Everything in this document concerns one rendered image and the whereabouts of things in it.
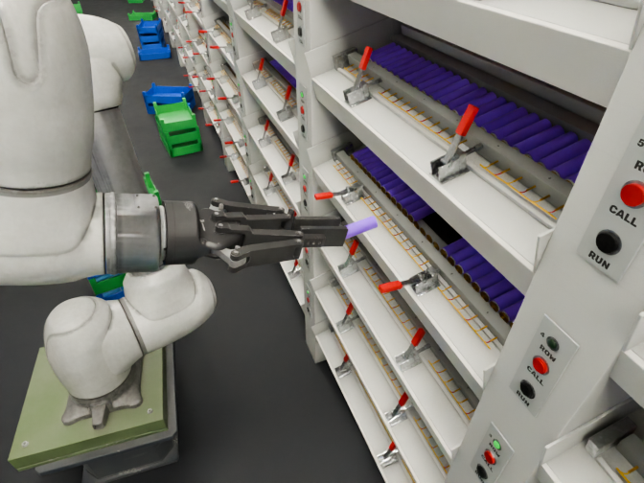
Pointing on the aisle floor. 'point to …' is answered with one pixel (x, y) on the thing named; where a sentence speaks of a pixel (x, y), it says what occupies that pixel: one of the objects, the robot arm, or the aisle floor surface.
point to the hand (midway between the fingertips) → (318, 231)
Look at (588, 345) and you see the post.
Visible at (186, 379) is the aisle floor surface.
